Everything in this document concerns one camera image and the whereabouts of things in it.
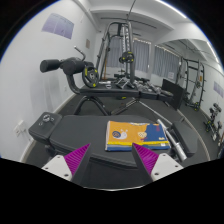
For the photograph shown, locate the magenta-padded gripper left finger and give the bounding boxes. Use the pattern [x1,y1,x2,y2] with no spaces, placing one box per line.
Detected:
[41,143,93,185]

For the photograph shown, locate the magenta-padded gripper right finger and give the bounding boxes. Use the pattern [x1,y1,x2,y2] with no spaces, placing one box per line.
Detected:
[131,142,184,184]

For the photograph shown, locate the orange and blue printed towel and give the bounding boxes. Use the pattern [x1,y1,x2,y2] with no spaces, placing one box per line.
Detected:
[105,120,172,152]

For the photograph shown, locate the black padded workout bench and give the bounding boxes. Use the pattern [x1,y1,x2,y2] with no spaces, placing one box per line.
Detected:
[28,111,201,169]

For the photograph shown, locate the silver barbell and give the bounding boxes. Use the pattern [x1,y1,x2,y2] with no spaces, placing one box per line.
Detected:
[156,118,188,163]

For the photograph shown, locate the small black bench pad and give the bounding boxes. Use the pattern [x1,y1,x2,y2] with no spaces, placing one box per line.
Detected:
[170,121,200,158]

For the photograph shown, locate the black plyo box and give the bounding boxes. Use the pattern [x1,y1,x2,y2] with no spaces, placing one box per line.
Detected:
[161,78,186,111]

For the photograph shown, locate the dumbbell rack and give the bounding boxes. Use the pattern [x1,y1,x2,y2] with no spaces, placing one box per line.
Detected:
[203,102,224,141]

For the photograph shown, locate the black bench with leg rollers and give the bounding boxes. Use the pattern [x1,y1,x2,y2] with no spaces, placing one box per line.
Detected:
[39,56,175,116]

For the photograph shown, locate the black weight plate yellow marks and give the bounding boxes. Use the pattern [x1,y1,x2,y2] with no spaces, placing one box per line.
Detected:
[81,64,100,89]

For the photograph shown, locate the grey window curtain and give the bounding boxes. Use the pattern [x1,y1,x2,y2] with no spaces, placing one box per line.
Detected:
[152,44,181,80]
[106,36,151,73]

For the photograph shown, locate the black squat rack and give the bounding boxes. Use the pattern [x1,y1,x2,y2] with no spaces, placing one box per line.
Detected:
[179,57,206,112]

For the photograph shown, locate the small weight plate on rack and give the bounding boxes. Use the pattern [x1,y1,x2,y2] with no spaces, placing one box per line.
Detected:
[118,50,136,65]

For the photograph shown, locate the grey smith machine rack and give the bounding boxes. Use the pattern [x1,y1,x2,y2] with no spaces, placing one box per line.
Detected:
[96,21,138,85]

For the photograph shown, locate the white wall socket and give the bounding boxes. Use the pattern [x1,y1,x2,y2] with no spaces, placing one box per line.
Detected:
[13,119,28,138]

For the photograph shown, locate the small purple wall poster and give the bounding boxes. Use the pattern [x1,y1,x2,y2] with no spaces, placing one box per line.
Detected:
[213,80,224,99]

